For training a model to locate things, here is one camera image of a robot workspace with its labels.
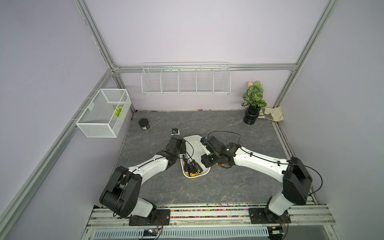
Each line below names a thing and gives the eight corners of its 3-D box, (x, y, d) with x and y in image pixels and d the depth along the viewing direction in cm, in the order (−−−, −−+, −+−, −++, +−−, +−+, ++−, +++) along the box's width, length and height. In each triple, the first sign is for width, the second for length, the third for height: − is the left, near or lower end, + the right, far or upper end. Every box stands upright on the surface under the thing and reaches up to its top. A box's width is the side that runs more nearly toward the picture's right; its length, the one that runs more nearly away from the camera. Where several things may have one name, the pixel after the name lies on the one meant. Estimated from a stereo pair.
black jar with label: (139, 130, 112) (137, 126, 108) (141, 122, 117) (139, 118, 113) (148, 130, 112) (147, 126, 108) (150, 122, 117) (149, 118, 113)
